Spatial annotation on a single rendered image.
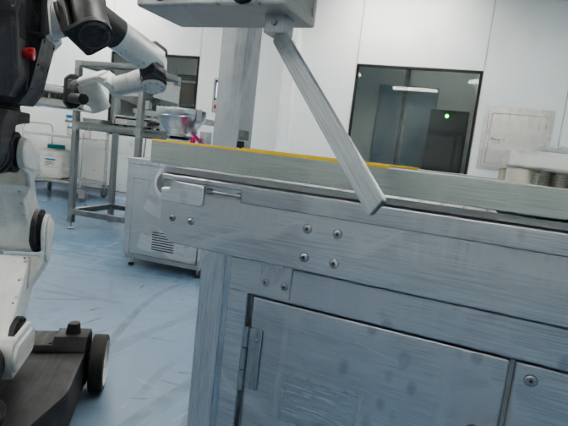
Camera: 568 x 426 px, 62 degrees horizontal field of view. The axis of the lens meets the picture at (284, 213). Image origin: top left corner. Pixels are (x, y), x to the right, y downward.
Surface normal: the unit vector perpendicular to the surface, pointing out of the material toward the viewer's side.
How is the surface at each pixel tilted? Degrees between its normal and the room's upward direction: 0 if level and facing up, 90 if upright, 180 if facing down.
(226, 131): 90
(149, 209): 91
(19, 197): 122
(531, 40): 90
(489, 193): 90
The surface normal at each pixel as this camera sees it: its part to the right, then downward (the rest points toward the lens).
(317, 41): -0.29, 0.10
